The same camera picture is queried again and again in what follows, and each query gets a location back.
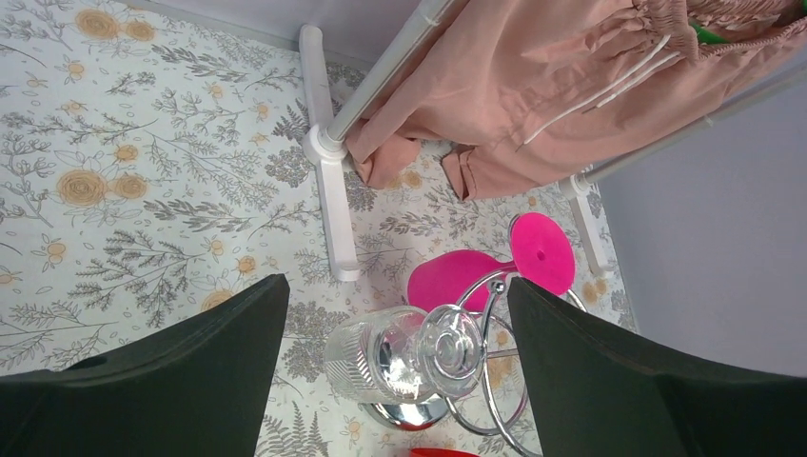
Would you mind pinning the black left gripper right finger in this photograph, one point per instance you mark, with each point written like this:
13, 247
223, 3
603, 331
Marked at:
597, 389

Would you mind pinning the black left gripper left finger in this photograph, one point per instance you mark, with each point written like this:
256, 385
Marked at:
197, 388

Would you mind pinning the red plastic wine glass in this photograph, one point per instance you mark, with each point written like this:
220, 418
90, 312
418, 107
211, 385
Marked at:
438, 452

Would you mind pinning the pink plastic wine glass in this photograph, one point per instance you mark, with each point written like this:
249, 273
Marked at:
540, 252

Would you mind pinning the clear ribbed wine glass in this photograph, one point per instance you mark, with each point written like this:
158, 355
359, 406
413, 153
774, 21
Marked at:
404, 355

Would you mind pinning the white clothes rack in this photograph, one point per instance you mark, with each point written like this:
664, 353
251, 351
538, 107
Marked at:
325, 146

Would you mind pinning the green clothes hanger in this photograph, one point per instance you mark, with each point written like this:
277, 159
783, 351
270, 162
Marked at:
707, 37

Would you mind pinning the pink drawstring shorts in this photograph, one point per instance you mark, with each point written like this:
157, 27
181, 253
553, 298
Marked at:
530, 92

